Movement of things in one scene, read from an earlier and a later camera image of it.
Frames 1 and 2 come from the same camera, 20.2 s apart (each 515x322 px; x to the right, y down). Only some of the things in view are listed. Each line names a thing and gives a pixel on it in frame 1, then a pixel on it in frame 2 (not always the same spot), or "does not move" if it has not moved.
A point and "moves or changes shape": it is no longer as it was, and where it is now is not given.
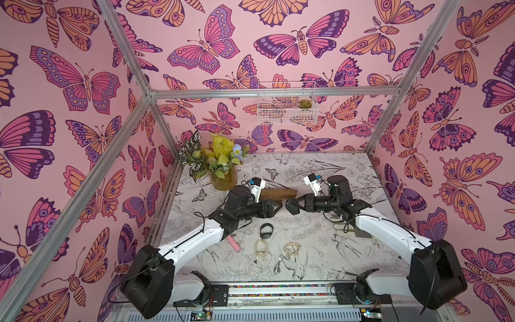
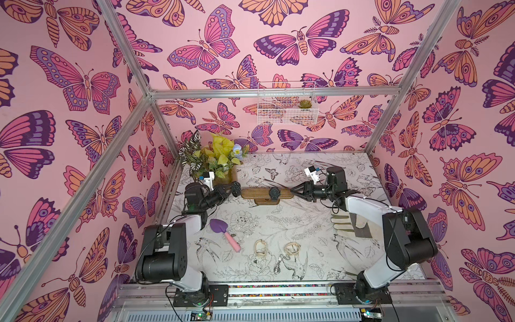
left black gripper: x=267 y=208 → x=219 y=193
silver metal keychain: x=277 y=269 does not move
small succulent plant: x=305 y=104 does not move
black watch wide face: x=292 y=205 → x=274 y=193
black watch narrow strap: x=266 y=231 moves or changes shape
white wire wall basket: x=277 y=103 does not move
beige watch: x=292 y=247 does not move
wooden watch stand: x=277 y=195 does not move
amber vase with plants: x=219 y=159 does not move
